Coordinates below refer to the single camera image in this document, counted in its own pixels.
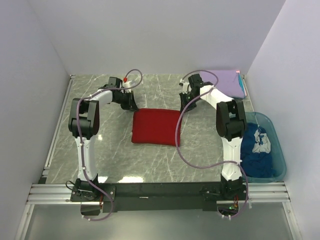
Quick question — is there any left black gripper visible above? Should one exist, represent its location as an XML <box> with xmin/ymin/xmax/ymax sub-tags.
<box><xmin>114</xmin><ymin>90</ymin><xmax>139</xmax><ymax>112</ymax></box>

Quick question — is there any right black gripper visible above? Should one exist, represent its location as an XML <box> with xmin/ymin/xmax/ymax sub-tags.
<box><xmin>180</xmin><ymin>91</ymin><xmax>200</xmax><ymax>114</ymax></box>

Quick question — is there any red t shirt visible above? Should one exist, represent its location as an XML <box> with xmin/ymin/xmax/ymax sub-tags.
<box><xmin>131</xmin><ymin>108</ymin><xmax>181</xmax><ymax>146</ymax></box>

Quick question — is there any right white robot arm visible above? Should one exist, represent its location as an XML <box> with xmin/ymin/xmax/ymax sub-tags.
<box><xmin>174</xmin><ymin>70</ymin><xmax>247</xmax><ymax>200</ymax></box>

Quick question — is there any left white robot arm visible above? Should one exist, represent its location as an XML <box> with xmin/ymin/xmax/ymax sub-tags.
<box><xmin>68</xmin><ymin>76</ymin><xmax>139</xmax><ymax>183</ymax></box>

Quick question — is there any folded purple t shirt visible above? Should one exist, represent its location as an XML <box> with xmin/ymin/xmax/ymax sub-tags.
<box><xmin>200</xmin><ymin>70</ymin><xmax>244</xmax><ymax>99</ymax></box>

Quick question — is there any folded light blue t shirt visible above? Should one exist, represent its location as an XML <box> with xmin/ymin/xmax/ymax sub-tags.
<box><xmin>238</xmin><ymin>73</ymin><xmax>245</xmax><ymax>92</ymax></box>

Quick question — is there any folded pink t shirt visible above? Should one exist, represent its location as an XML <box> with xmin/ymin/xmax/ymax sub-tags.
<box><xmin>236</xmin><ymin>70</ymin><xmax>248</xmax><ymax>98</ymax></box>

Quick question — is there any black base beam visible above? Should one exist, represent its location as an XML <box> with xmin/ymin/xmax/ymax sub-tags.
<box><xmin>70</xmin><ymin>181</ymin><xmax>247</xmax><ymax>213</ymax></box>

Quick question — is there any blue plastic bin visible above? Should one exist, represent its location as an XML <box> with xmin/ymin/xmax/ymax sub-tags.
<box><xmin>245</xmin><ymin>112</ymin><xmax>287</xmax><ymax>183</ymax></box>

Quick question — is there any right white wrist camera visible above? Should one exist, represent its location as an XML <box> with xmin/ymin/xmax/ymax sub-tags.
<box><xmin>179</xmin><ymin>79</ymin><xmax>191</xmax><ymax>94</ymax></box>

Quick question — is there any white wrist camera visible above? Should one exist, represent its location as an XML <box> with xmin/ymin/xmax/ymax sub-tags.
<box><xmin>122</xmin><ymin>77</ymin><xmax>136</xmax><ymax>93</ymax></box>
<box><xmin>179</xmin><ymin>79</ymin><xmax>191</xmax><ymax>94</ymax></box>

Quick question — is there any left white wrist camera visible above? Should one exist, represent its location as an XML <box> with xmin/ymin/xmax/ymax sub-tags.
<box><xmin>122</xmin><ymin>77</ymin><xmax>136</xmax><ymax>93</ymax></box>

